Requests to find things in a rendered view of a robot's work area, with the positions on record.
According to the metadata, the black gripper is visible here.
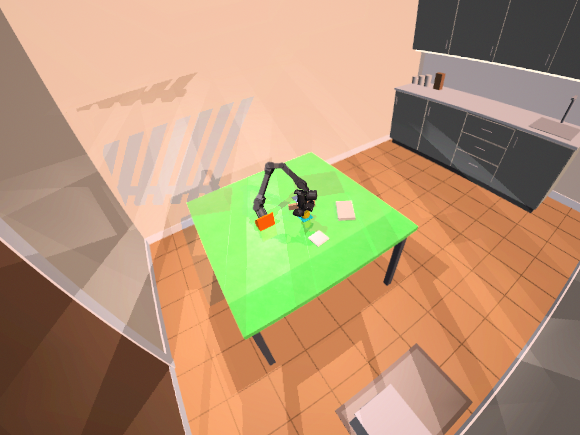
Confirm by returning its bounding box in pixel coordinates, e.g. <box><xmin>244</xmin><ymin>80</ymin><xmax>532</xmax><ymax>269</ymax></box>
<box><xmin>293</xmin><ymin>198</ymin><xmax>311</xmax><ymax>217</ymax></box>

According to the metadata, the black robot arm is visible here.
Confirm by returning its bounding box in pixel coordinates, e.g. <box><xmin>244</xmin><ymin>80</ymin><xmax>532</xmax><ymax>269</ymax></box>
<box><xmin>252</xmin><ymin>162</ymin><xmax>317</xmax><ymax>218</ymax></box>

